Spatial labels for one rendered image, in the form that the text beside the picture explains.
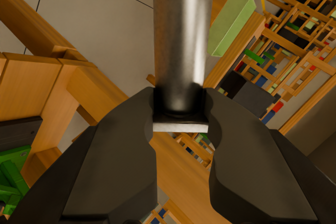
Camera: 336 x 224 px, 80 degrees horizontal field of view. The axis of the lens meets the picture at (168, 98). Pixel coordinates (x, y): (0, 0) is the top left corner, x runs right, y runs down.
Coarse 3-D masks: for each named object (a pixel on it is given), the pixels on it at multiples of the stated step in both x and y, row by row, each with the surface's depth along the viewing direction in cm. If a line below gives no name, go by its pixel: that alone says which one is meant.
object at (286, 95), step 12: (264, 12) 601; (264, 24) 610; (300, 36) 602; (312, 36) 551; (324, 48) 542; (276, 60) 608; (288, 72) 595; (276, 84) 612; (288, 96) 604; (276, 108) 620; (264, 120) 639
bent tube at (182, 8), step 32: (160, 0) 9; (192, 0) 9; (160, 32) 10; (192, 32) 10; (160, 64) 11; (192, 64) 11; (160, 96) 12; (192, 96) 12; (160, 128) 12; (192, 128) 12
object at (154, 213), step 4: (160, 208) 521; (152, 212) 502; (156, 212) 504; (160, 212) 510; (164, 212) 517; (152, 216) 499; (156, 216) 498; (160, 216) 501; (148, 220) 506; (152, 220) 514; (156, 220) 508; (160, 220) 494
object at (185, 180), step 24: (96, 72) 67; (96, 96) 60; (120, 96) 62; (96, 120) 60; (168, 144) 55; (168, 168) 51; (192, 168) 52; (168, 192) 51; (192, 192) 49; (192, 216) 49; (216, 216) 46
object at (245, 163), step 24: (216, 96) 11; (216, 120) 9; (240, 120) 9; (216, 144) 9; (240, 144) 8; (264, 144) 8; (216, 168) 7; (240, 168) 7; (264, 168) 7; (288, 168) 7; (216, 192) 7; (240, 192) 6; (264, 192) 6; (288, 192) 6; (240, 216) 6; (264, 216) 6; (288, 216) 6; (312, 216) 6
